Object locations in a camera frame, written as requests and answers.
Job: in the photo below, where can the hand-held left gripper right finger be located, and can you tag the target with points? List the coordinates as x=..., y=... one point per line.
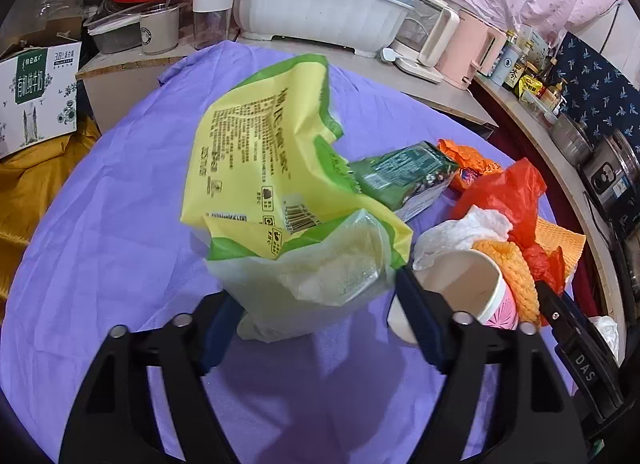
x=419, y=316

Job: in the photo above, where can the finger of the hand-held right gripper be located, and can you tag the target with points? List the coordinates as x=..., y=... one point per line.
x=557, y=314

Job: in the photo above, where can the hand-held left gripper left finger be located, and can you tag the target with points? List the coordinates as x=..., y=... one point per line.
x=219, y=336

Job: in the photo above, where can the trash bin with white liner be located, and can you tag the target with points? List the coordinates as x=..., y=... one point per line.
x=606, y=336

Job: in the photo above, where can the pink paper cup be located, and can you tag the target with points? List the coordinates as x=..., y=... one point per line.
x=465, y=284

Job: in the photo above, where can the orange knitted cloth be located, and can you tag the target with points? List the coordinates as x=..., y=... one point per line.
x=510, y=269

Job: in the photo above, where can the orange foam net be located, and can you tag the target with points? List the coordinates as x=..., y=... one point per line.
x=562, y=244

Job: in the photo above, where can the white plastic bag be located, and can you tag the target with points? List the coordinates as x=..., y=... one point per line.
x=465, y=231

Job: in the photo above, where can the red plastic bag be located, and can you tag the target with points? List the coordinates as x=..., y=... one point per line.
x=510, y=194

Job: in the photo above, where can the green snack packet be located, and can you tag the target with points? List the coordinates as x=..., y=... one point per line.
x=400, y=173

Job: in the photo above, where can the yellow green plastic bag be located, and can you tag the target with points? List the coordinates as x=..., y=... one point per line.
x=265, y=143

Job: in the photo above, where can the purple tablecloth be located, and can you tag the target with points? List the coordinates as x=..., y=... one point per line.
x=130, y=224

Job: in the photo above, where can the steel rice cooker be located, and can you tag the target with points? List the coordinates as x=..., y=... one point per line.
x=612, y=178

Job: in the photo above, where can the orange snack wrapper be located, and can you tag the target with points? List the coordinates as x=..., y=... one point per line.
x=470, y=163

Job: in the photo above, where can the small steel pot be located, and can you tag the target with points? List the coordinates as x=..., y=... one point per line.
x=570, y=141

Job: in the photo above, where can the yellow packet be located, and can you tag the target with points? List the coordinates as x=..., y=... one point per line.
x=530, y=87

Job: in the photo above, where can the dark blue printed cloth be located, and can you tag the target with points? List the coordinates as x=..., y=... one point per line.
x=600, y=88

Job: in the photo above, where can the yellow cloth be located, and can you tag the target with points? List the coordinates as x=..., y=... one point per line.
x=30, y=204

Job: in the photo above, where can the row of condiment bottles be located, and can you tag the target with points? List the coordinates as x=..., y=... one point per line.
x=545, y=78

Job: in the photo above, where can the white tea tin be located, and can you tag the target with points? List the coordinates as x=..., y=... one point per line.
x=506, y=66

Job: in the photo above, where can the pink electric kettle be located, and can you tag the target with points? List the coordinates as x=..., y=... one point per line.
x=472, y=51

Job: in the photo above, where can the white printed box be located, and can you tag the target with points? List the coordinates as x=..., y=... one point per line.
x=534, y=43

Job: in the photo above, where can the white glass electric kettle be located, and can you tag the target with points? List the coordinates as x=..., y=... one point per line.
x=425, y=38

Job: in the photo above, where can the printed milk carton box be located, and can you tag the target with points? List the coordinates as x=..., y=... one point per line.
x=35, y=98

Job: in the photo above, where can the white mug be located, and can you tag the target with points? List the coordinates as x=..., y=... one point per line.
x=160, y=31

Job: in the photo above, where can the grey plastic tray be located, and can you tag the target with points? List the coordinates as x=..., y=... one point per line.
x=115, y=36

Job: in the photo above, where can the white dish rack grey lid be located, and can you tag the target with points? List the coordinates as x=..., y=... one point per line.
x=320, y=3

